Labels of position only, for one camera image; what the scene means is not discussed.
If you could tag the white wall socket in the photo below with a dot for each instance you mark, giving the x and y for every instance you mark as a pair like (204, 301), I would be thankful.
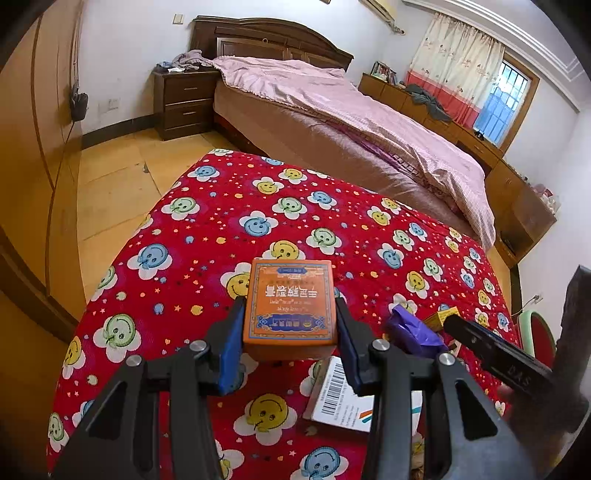
(109, 104)

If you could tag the red smiley printed blanket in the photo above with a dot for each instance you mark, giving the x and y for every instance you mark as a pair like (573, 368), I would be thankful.
(184, 258)

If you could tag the barred window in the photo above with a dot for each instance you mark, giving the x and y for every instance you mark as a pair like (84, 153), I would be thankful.
(501, 101)

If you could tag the pink quilt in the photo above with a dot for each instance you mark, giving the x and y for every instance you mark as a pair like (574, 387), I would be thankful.
(346, 115)

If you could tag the cluster of small bottles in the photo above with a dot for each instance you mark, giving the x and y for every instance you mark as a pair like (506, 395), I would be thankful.
(547, 197)

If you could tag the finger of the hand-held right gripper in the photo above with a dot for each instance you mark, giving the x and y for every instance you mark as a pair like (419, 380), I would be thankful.
(466, 334)

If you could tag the long wooden cabinet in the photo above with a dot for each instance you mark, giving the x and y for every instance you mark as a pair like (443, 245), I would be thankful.
(508, 184)

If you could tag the wooden nightstand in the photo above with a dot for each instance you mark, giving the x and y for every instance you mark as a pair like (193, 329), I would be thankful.
(184, 106)

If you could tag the cream and red curtain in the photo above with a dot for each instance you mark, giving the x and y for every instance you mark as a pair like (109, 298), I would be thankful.
(443, 60)

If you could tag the wooden bed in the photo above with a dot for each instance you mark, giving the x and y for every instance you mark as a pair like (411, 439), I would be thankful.
(277, 39)

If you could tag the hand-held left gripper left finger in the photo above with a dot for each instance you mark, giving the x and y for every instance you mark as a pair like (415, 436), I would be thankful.
(231, 350)

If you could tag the orange cardboard box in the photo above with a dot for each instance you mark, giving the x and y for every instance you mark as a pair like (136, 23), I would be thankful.
(291, 304)

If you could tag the purple plastic bag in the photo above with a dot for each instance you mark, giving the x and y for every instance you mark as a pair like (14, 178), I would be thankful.
(411, 332)

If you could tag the grey clothes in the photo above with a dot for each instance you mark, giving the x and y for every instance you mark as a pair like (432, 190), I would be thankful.
(427, 99)

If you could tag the red bin with green rim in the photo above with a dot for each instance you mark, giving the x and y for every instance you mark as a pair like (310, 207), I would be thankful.
(542, 334)

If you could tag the upright books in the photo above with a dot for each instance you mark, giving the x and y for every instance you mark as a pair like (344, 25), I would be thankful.
(383, 73)

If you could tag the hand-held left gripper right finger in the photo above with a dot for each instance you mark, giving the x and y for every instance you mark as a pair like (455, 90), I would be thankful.
(351, 355)

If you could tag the small yellow box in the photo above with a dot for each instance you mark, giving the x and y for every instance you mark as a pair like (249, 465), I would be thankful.
(436, 318)

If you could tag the wooden wardrobe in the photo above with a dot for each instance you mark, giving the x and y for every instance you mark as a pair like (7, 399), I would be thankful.
(27, 161)

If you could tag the white and blue medicine box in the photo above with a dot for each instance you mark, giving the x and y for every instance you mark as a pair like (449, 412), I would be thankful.
(337, 401)

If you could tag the wall air conditioner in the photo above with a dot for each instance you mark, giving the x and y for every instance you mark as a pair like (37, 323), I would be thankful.
(381, 7)

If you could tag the pink clothes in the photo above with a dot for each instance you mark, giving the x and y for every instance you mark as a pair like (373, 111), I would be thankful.
(191, 59)

